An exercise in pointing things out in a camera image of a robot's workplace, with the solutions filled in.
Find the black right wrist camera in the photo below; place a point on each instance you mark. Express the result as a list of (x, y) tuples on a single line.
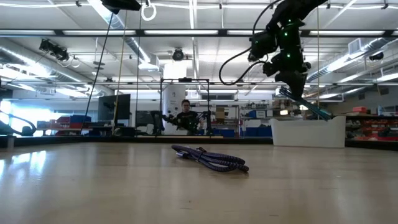
[(262, 45)]

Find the black diagonal frame strut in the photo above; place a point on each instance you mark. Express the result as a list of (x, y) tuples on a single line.
[(98, 73)]

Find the black dome ceiling camera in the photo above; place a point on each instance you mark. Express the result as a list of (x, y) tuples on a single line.
[(178, 54)]

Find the black ceiling camera rig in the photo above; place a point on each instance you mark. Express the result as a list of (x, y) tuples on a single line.
[(54, 49)]

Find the black metal frame stand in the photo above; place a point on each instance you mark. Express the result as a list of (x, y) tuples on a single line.
[(185, 80)]

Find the white round pillar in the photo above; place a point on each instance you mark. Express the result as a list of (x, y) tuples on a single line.
[(174, 93)]

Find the small dark screen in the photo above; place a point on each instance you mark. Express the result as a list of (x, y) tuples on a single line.
[(144, 118)]

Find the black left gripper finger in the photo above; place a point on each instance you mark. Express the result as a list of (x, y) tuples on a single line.
[(122, 4)]

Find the black table frame rail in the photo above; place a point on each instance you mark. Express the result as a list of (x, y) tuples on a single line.
[(93, 140)]

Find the white plastic bin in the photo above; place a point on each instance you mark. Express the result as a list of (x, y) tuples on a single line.
[(308, 133)]

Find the person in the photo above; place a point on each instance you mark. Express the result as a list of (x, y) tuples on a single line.
[(186, 117)]

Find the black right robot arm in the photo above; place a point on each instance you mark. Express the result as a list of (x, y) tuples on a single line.
[(292, 9)]

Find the blue and red storage bins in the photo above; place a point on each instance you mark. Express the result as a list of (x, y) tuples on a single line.
[(77, 119)]

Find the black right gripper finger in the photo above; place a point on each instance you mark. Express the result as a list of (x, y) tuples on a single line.
[(293, 82)]

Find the black monitor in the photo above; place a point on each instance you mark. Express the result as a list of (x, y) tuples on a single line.
[(113, 107)]

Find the blue storage bins row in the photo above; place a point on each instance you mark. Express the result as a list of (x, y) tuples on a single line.
[(258, 131)]

